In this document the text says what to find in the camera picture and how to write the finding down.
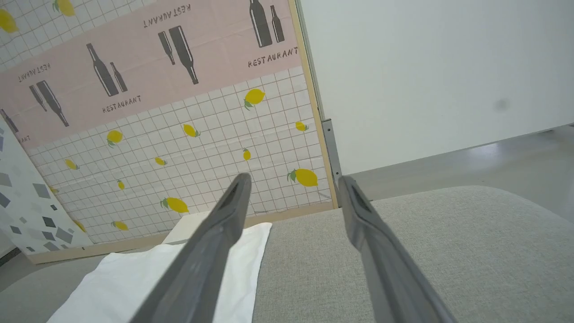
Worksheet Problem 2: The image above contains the blue and white garment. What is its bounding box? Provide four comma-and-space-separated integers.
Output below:
47, 222, 273, 323

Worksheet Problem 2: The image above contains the white box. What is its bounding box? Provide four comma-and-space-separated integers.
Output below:
161, 210, 225, 245

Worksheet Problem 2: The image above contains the grey fabric sofa seat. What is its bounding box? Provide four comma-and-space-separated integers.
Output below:
0, 185, 574, 323

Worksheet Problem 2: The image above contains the lemon print partition panel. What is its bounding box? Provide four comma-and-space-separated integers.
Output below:
0, 0, 339, 265

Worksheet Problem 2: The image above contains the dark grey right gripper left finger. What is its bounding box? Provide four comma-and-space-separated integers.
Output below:
129, 172, 252, 323

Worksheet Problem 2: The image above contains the grey terrazzo print panel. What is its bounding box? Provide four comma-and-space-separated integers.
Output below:
0, 114, 94, 256

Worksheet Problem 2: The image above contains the grey metal panel support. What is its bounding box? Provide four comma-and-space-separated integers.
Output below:
321, 118, 344, 208

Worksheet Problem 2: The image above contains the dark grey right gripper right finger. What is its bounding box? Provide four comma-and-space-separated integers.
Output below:
338, 175, 457, 323

